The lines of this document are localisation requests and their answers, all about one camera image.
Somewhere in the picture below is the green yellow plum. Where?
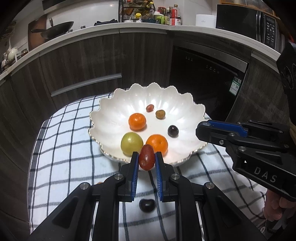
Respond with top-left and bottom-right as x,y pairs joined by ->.
120,132 -> 144,156

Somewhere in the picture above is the orange mandarin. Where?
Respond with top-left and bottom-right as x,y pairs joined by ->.
128,113 -> 147,131
146,134 -> 168,156

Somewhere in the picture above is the small brown longan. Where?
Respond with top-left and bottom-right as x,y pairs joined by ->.
156,109 -> 166,120

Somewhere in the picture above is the person right hand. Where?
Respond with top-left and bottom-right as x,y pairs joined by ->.
263,190 -> 295,221

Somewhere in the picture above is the black dishwasher door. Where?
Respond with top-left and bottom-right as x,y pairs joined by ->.
170,46 -> 248,121

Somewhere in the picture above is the checked white blue cloth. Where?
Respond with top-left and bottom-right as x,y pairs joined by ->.
28,96 -> 266,240

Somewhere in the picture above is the white scalloped ceramic bowl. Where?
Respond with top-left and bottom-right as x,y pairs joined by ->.
88,83 -> 207,166

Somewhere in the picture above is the black microwave oven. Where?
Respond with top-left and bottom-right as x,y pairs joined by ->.
216,4 -> 281,52

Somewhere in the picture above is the white square box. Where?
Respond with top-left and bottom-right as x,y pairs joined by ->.
195,14 -> 216,28

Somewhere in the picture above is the red label sauce bottle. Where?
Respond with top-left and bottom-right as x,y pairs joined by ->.
170,4 -> 182,26

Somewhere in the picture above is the green mug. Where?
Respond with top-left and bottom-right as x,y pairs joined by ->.
154,14 -> 167,25

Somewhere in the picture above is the black spice rack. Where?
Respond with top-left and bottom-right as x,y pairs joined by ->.
118,0 -> 156,23

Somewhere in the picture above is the wooden cutting board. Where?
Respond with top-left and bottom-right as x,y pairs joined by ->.
28,14 -> 48,51

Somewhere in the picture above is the white teapot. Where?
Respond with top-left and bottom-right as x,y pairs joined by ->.
6,39 -> 18,62

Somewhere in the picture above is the black wok pan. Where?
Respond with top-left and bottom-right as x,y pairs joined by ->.
31,18 -> 74,40

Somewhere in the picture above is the silver drawer handle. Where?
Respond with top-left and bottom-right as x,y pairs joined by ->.
51,73 -> 122,97

